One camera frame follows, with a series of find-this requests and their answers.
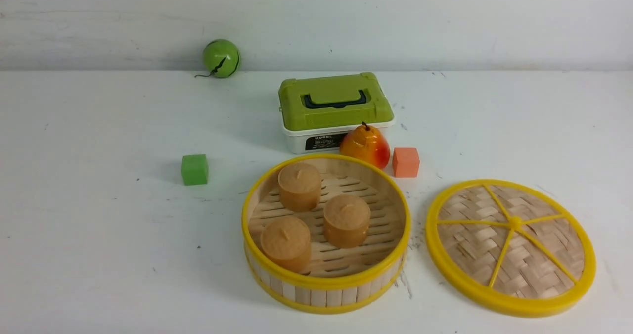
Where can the yellow woven steamer lid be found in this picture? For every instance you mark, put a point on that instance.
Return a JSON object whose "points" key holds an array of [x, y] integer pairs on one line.
{"points": [[509, 248]]}

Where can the yellow bamboo steamer basket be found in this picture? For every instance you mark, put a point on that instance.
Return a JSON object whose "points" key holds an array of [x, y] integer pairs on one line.
{"points": [[335, 280]]}

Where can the brown bun back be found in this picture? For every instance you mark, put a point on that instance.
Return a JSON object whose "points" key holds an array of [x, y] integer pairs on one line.
{"points": [[299, 186]]}

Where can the brown bun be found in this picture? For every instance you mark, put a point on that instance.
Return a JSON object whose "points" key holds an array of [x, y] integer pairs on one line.
{"points": [[346, 220], [287, 243], [299, 186]]}

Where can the green white lunch box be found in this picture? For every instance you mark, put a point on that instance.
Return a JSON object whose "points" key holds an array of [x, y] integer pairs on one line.
{"points": [[318, 112]]}

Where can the orange red toy pear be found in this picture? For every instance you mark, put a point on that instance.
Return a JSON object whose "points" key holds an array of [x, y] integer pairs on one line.
{"points": [[367, 144]]}

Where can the brown bun right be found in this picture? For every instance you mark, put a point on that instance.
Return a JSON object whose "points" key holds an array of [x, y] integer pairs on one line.
{"points": [[346, 220]]}

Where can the orange cube block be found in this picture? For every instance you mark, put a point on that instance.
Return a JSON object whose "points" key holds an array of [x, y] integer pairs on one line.
{"points": [[406, 162]]}

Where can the brown bun front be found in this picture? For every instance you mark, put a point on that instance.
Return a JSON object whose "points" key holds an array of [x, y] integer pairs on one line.
{"points": [[287, 243]]}

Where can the green cube block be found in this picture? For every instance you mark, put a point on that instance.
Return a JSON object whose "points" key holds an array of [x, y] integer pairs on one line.
{"points": [[194, 169]]}

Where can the green toy ball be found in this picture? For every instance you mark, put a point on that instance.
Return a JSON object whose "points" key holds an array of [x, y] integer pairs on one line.
{"points": [[222, 59]]}

